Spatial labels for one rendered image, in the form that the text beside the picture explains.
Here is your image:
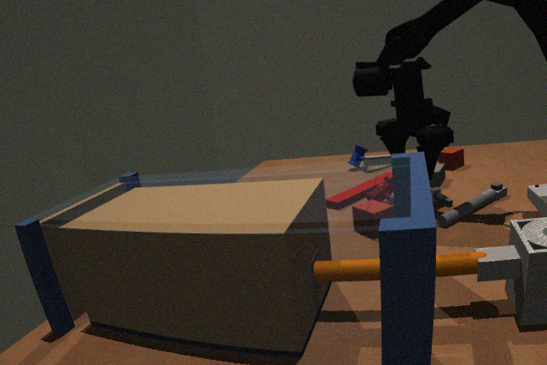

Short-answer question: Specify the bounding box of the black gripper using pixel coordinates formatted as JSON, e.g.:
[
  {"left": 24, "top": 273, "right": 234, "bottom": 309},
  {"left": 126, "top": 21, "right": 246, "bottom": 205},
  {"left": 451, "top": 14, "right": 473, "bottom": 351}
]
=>
[{"left": 376, "top": 93, "right": 454, "bottom": 180}]

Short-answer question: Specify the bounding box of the crank handle with blue knob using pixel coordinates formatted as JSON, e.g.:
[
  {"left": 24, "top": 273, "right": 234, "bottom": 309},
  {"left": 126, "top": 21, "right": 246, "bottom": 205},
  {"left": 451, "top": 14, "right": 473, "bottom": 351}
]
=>
[{"left": 349, "top": 144, "right": 391, "bottom": 162}]

